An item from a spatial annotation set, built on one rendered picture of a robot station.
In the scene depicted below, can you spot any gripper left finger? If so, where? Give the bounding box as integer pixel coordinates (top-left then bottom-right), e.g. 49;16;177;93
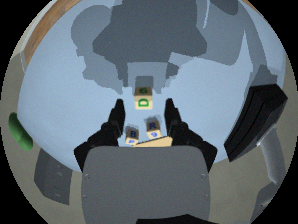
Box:
74;99;126;173

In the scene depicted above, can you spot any tan flat mat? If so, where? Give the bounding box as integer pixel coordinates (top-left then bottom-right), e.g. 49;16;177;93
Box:
132;135;172;147

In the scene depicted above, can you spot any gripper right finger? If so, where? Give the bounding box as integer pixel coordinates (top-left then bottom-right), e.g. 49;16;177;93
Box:
164;98;218;173

